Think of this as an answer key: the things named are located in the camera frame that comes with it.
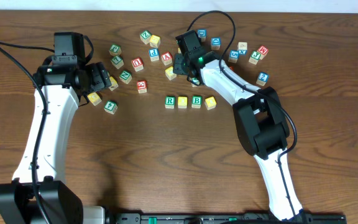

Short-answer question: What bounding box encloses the green B block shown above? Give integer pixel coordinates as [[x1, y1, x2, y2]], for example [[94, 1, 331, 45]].
[[191, 95, 202, 108]]

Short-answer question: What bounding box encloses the blue P block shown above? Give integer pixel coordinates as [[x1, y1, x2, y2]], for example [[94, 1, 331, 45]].
[[149, 48, 160, 62]]

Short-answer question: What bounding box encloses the green 7 block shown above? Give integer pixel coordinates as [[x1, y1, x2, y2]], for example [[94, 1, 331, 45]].
[[111, 55, 124, 69]]

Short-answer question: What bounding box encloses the red E block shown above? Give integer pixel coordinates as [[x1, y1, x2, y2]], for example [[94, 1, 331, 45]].
[[137, 80, 147, 93]]

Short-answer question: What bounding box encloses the blue d block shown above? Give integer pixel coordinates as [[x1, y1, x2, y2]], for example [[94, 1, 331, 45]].
[[197, 29, 206, 42], [211, 37, 221, 50]]

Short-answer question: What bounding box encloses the green Z block top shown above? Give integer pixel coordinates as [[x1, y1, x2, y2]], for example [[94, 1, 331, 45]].
[[140, 30, 152, 44]]

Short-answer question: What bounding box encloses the yellow O block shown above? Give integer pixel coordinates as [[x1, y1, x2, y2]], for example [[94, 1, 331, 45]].
[[177, 96, 188, 109], [204, 96, 217, 110]]

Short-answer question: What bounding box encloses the green 4 block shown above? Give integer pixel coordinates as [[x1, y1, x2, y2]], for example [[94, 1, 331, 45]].
[[104, 101, 117, 114]]

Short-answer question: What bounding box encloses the plain X block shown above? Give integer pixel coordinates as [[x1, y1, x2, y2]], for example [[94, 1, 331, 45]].
[[237, 42, 247, 55]]

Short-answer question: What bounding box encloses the blue D block right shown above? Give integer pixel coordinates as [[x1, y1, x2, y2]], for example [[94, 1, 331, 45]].
[[211, 37, 221, 50]]

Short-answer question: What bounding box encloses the yellow C block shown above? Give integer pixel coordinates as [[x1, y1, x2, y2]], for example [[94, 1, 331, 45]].
[[165, 66, 177, 80]]

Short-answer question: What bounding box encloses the green N block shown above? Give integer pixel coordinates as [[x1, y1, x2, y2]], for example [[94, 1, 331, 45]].
[[119, 70, 132, 84]]

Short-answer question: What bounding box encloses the blue 2 block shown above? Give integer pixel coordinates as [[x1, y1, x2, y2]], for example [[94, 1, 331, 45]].
[[256, 72, 269, 86]]

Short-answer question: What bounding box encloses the yellow block beside V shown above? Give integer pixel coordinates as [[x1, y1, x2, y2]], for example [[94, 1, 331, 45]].
[[109, 77, 119, 91]]

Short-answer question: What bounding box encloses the red M block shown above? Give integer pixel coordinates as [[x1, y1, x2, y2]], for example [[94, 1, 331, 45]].
[[257, 45, 269, 60]]

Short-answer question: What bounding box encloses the yellow block far left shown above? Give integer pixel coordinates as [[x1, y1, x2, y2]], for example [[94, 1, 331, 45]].
[[87, 92, 102, 106]]

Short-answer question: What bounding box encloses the blue 5 block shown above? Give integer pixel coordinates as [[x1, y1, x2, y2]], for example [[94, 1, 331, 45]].
[[228, 50, 239, 63]]

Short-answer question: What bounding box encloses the green V block centre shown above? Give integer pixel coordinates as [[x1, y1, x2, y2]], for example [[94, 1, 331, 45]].
[[191, 78, 200, 87]]

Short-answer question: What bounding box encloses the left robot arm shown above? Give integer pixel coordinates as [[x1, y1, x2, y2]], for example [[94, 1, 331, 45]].
[[0, 32, 114, 223]]

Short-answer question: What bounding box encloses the blue D block top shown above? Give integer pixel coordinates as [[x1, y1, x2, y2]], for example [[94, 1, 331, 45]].
[[197, 29, 206, 42]]

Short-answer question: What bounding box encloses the green R block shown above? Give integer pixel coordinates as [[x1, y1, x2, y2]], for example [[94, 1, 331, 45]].
[[165, 96, 175, 109]]

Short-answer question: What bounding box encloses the red A block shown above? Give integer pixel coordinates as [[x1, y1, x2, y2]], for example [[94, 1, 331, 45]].
[[161, 52, 173, 66]]

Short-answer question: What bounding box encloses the yellow block near Z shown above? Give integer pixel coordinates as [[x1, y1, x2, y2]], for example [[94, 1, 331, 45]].
[[149, 35, 161, 49]]

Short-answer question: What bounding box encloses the green j block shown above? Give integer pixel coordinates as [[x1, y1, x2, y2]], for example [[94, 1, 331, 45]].
[[249, 51, 262, 65], [109, 44, 122, 57]]

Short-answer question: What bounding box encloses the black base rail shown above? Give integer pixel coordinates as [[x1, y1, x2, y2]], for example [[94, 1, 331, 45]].
[[110, 212, 347, 224]]

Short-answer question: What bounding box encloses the green J block right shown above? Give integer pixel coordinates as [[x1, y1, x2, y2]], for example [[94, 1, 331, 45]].
[[249, 51, 262, 65]]

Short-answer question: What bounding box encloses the red U block left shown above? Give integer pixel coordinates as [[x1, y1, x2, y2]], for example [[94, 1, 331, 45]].
[[131, 57, 144, 72]]

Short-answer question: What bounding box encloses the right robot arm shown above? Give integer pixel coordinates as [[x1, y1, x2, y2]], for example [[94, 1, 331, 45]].
[[174, 30, 303, 221]]

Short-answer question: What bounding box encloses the green J block left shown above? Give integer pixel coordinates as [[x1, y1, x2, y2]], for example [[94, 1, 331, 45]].
[[109, 44, 122, 57]]

